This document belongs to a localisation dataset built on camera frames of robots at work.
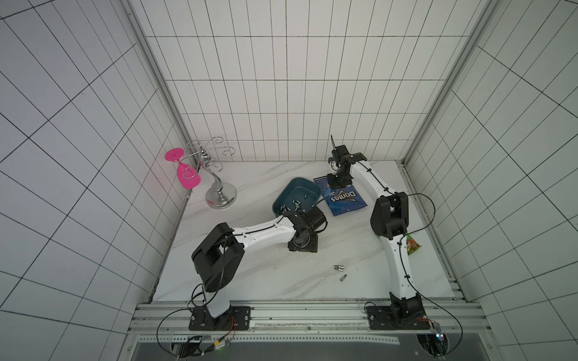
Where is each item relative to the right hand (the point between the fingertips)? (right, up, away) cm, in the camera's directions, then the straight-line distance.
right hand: (325, 184), depth 103 cm
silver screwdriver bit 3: (-14, -11, -2) cm, 18 cm away
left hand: (-11, -25, -19) cm, 33 cm away
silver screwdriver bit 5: (+3, -34, -21) cm, 40 cm away
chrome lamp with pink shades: (-50, -6, +3) cm, 50 cm away
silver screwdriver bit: (-9, -5, +1) cm, 11 cm away
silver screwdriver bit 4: (-21, -11, -2) cm, 23 cm away
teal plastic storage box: (-13, -5, +4) cm, 14 cm away
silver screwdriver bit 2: (-13, -9, -1) cm, 16 cm away
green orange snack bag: (+32, -24, -15) cm, 43 cm away
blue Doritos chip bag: (+7, -7, -1) cm, 10 cm away
